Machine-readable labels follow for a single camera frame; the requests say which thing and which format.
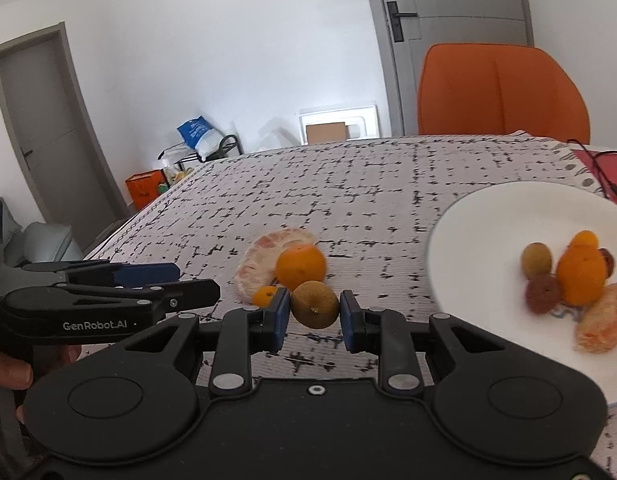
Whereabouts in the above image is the black-patterned white tablecloth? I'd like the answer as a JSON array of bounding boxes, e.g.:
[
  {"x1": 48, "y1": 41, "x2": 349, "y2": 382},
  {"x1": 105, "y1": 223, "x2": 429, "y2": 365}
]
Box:
[{"x1": 81, "y1": 132, "x2": 617, "y2": 480}]

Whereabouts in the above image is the white bowl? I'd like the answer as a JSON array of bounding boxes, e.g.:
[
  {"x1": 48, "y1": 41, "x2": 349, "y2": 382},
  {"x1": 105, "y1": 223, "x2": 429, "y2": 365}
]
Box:
[{"x1": 425, "y1": 181, "x2": 617, "y2": 408}]

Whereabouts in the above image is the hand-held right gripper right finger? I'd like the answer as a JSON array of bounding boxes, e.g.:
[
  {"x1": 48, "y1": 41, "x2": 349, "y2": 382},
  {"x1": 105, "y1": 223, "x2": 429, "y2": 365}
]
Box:
[{"x1": 339, "y1": 290, "x2": 550, "y2": 397}]

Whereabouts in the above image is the pale blue sofa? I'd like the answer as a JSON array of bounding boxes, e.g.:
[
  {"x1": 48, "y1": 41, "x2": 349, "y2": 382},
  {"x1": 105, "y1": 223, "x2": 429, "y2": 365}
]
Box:
[{"x1": 22, "y1": 222, "x2": 85, "y2": 267}]

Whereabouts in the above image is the black cable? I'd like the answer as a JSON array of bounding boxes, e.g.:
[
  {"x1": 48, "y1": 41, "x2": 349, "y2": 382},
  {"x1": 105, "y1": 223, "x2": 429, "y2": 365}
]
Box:
[{"x1": 567, "y1": 139, "x2": 617, "y2": 199}]

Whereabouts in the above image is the person's left hand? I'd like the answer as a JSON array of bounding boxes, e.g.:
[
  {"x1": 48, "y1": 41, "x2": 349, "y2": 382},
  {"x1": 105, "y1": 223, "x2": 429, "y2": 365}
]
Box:
[{"x1": 0, "y1": 347, "x2": 35, "y2": 392}]

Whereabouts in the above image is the orange chair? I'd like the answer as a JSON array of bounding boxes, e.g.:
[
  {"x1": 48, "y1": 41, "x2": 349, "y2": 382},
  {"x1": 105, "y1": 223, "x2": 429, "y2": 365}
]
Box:
[{"x1": 417, "y1": 43, "x2": 591, "y2": 147}]

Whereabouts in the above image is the large orange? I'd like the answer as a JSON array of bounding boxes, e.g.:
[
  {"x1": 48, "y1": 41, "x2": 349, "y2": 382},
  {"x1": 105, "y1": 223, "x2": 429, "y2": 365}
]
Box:
[{"x1": 556, "y1": 247, "x2": 608, "y2": 307}]

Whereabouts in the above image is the red table mat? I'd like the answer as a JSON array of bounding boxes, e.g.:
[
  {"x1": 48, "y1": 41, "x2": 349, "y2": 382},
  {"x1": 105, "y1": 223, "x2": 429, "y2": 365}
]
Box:
[{"x1": 571, "y1": 147, "x2": 617, "y2": 206}]

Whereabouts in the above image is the black shoe rack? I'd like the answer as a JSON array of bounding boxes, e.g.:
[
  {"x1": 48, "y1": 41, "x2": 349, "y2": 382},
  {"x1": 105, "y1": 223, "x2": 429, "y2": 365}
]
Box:
[{"x1": 161, "y1": 135, "x2": 244, "y2": 182}]

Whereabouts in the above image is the peeled pomelo segment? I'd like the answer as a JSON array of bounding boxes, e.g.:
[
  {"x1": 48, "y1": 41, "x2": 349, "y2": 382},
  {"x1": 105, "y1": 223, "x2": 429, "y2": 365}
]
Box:
[
  {"x1": 575, "y1": 280, "x2": 617, "y2": 354},
  {"x1": 235, "y1": 227, "x2": 316, "y2": 304}
]

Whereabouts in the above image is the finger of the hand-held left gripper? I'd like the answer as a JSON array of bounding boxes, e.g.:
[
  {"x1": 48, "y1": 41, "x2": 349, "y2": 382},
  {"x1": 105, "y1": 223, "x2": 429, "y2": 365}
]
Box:
[
  {"x1": 2, "y1": 279, "x2": 222, "y2": 322},
  {"x1": 19, "y1": 261, "x2": 182, "y2": 289}
]

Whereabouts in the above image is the small orange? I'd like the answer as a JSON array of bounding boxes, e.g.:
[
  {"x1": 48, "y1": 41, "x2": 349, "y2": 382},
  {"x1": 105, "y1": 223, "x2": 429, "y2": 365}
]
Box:
[
  {"x1": 568, "y1": 230, "x2": 600, "y2": 253},
  {"x1": 252, "y1": 285, "x2": 280, "y2": 309}
]

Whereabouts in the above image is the brown-green kiwi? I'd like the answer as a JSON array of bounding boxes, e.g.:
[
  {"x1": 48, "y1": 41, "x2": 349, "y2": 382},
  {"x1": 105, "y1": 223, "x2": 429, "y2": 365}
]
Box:
[
  {"x1": 521, "y1": 242, "x2": 553, "y2": 280},
  {"x1": 291, "y1": 280, "x2": 340, "y2": 331}
]

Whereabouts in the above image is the clear plastic bag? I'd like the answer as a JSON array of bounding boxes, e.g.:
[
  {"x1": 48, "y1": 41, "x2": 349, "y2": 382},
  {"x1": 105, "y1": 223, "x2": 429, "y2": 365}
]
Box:
[{"x1": 243, "y1": 120, "x2": 304, "y2": 154}]

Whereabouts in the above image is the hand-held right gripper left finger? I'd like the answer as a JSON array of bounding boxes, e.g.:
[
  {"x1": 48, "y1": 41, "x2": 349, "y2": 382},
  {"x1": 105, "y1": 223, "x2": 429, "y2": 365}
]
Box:
[{"x1": 83, "y1": 290, "x2": 292, "y2": 397}]

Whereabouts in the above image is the medium orange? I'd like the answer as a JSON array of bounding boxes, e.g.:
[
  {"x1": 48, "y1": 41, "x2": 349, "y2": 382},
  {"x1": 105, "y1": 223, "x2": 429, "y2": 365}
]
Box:
[{"x1": 275, "y1": 244, "x2": 327, "y2": 291}]

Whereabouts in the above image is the orange box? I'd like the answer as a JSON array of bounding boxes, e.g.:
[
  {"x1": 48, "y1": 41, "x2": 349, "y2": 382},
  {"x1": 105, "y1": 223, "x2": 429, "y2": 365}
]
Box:
[{"x1": 126, "y1": 171, "x2": 169, "y2": 211}]

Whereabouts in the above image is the blue plastic bag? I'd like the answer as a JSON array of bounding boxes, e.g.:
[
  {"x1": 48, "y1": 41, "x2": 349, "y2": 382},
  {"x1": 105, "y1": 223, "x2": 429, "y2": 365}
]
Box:
[{"x1": 177, "y1": 117, "x2": 222, "y2": 162}]

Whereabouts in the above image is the brown cardboard piece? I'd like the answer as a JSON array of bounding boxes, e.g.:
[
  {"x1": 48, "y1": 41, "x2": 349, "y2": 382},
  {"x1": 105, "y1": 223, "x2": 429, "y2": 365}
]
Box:
[{"x1": 307, "y1": 122, "x2": 347, "y2": 145}]

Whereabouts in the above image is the black door handle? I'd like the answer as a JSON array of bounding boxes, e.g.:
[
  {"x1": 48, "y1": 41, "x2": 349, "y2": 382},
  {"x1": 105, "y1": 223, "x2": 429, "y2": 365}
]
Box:
[{"x1": 387, "y1": 2, "x2": 418, "y2": 43}]

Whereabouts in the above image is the white framed board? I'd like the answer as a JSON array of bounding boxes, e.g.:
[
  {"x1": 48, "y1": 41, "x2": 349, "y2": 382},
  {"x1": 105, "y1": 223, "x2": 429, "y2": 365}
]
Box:
[{"x1": 298, "y1": 105, "x2": 379, "y2": 145}]

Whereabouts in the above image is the brown-framed grey door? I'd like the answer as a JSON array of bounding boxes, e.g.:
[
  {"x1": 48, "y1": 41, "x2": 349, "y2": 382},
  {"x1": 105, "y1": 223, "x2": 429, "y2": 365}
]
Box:
[{"x1": 0, "y1": 22, "x2": 132, "y2": 251}]

